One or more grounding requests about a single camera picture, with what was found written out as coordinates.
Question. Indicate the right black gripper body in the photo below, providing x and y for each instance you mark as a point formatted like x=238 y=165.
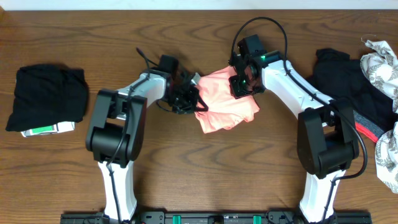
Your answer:
x=242 y=86

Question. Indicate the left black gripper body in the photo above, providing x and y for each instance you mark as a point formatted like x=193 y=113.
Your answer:
x=181 y=100

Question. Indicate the coral pink t-shirt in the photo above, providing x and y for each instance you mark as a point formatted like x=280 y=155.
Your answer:
x=224 y=111

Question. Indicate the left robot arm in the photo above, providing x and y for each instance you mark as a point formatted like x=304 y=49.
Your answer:
x=116 y=131

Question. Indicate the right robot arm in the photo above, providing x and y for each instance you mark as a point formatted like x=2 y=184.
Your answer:
x=326 y=142

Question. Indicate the black shorts red waistband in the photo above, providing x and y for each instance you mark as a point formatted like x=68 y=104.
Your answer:
x=338 y=76

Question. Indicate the white green card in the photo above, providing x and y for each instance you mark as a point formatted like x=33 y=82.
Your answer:
x=61 y=127

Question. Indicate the fern print white cloth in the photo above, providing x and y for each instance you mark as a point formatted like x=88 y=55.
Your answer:
x=380 y=68

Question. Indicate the folded black garment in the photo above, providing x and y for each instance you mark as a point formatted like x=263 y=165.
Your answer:
x=47 y=94

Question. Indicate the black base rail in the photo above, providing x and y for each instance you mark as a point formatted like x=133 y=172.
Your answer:
x=271 y=217

